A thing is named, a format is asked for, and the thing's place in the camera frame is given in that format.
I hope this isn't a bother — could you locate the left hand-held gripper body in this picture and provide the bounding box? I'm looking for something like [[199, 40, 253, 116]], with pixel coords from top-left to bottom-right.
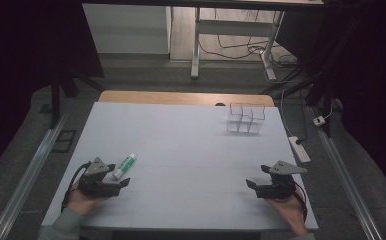
[[77, 156, 122, 198]]

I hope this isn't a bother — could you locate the clear acrylic organizer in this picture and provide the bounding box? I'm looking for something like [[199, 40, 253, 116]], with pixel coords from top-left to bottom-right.
[[226, 102, 266, 135]]

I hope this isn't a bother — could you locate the white table mat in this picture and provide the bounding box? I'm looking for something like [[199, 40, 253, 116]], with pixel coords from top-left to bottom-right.
[[41, 101, 319, 231]]

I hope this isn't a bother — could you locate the wooden table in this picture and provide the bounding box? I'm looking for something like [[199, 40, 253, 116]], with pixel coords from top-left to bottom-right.
[[98, 90, 276, 108]]

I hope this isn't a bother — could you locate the left hand-held gripper black cable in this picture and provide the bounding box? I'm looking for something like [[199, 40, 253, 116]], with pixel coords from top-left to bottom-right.
[[60, 161, 92, 214]]

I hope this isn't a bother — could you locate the right hand-held gripper black cable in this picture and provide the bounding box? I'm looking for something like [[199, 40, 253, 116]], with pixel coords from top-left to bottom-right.
[[293, 181, 309, 223]]

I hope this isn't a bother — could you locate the black stand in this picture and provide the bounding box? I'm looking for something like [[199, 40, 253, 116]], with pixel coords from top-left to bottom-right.
[[260, 64, 337, 138], [48, 64, 106, 130]]

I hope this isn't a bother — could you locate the white power strip cable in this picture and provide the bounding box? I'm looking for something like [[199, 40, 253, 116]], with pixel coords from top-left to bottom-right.
[[279, 88, 295, 138]]

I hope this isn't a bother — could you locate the black floor cable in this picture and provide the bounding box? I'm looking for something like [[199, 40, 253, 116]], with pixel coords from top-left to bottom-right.
[[198, 8, 272, 61]]

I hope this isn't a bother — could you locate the person's left hand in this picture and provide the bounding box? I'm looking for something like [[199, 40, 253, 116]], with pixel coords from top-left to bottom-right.
[[65, 181, 110, 216]]

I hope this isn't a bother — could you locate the white cabinet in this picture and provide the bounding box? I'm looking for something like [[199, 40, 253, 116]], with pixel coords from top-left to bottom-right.
[[82, 3, 173, 55]]

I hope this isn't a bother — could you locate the dark curtain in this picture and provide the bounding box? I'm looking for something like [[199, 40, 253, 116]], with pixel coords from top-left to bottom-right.
[[275, 0, 386, 203], [0, 0, 105, 183]]

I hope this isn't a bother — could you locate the hand-held gripper black cable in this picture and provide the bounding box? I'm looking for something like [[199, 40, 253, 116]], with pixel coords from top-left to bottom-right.
[[293, 181, 309, 223], [60, 161, 92, 214]]

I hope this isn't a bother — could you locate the white-legged desk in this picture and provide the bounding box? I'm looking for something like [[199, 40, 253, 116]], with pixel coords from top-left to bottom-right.
[[81, 0, 325, 81]]

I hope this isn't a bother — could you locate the black floor frame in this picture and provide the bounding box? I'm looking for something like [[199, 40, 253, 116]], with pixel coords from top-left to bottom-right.
[[51, 129, 78, 154]]

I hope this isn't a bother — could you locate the green and white glue stick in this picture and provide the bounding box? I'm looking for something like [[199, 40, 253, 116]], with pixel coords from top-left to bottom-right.
[[112, 153, 138, 180]]

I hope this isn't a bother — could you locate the white power strip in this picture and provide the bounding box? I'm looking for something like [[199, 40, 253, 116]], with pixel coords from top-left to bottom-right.
[[288, 135, 312, 164]]

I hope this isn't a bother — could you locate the small white adapter with cable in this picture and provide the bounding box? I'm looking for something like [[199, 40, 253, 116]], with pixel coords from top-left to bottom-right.
[[312, 102, 335, 127]]

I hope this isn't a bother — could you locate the person's right hand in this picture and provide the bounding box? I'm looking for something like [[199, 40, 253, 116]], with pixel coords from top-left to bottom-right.
[[265, 194, 311, 236]]

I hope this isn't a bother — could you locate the metal floor rail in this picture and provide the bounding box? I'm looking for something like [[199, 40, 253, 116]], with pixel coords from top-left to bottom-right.
[[0, 112, 69, 240], [308, 105, 386, 240]]

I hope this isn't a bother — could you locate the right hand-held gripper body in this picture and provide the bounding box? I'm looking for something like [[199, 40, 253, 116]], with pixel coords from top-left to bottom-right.
[[254, 160, 308, 201]]

